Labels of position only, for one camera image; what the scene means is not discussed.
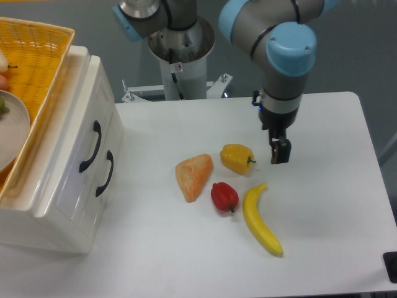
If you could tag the green grapes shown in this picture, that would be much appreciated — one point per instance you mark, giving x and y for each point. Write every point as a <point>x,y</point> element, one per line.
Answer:
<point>3,108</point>

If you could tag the black corner object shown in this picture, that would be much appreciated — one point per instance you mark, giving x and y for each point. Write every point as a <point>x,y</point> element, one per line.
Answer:
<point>390,260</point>

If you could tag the orange bread wedge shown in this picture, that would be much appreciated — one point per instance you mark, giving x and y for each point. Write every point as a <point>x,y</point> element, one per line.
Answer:
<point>192,174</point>

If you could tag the yellow bell pepper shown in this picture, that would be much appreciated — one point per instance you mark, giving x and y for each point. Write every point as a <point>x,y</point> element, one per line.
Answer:
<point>238,158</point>

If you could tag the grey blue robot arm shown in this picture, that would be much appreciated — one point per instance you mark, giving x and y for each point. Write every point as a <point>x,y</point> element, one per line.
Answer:
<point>273,34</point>

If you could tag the orange peach fruit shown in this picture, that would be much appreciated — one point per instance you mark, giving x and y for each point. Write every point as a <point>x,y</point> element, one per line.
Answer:
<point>4,84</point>

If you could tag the white drawer cabinet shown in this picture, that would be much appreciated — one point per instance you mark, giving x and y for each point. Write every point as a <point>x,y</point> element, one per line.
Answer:
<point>19,224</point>

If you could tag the white plate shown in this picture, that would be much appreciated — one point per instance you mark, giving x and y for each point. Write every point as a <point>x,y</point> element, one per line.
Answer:
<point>15,127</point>

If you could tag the white drawer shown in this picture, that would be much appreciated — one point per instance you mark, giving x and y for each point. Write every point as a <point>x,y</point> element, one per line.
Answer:
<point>64,193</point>
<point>99,168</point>

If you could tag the white pear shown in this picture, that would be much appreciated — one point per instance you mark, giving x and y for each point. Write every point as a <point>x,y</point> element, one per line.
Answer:
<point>4,63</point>

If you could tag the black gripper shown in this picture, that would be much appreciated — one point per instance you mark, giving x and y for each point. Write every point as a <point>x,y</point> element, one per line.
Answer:
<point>276,115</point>

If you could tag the yellow woven basket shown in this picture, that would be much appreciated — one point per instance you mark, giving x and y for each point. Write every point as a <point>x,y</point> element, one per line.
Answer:
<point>39,51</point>

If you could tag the yellow banana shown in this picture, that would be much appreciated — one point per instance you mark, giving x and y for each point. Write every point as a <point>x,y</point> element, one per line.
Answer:
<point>255,223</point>

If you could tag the red bell pepper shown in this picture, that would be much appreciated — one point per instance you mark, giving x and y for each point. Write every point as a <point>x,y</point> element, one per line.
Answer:
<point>224,197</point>

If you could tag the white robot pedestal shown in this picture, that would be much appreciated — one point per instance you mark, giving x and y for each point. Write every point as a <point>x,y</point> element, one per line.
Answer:
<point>182,57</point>

